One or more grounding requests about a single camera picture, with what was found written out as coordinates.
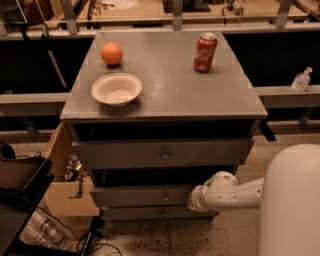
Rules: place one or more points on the clear hand sanitizer bottle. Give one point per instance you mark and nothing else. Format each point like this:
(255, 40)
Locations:
(302, 80)

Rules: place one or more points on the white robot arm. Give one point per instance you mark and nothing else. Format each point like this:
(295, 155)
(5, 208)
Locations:
(288, 197)

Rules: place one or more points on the red cola can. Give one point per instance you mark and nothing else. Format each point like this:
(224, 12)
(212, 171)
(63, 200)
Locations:
(205, 50)

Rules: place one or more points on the grey top drawer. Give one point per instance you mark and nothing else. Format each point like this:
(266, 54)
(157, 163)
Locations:
(129, 154)

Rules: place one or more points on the white paper bowl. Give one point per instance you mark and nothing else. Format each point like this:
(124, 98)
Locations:
(116, 90)

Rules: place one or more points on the grey drawer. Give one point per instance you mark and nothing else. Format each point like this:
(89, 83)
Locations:
(129, 154)
(140, 196)
(154, 212)

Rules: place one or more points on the clear plastic bottles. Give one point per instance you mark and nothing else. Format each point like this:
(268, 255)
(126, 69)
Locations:
(42, 231)

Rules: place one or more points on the orange fruit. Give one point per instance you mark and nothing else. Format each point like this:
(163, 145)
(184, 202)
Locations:
(111, 54)

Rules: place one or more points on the black side cart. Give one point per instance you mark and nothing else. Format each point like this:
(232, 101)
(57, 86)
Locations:
(23, 182)

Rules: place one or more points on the grey bottom drawer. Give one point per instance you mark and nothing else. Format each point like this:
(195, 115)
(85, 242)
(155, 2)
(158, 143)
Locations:
(154, 212)

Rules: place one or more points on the grey wooden drawer cabinet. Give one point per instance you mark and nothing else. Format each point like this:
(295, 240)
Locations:
(176, 102)

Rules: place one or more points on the light wooden crate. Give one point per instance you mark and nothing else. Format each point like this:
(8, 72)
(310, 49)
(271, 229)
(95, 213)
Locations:
(66, 198)

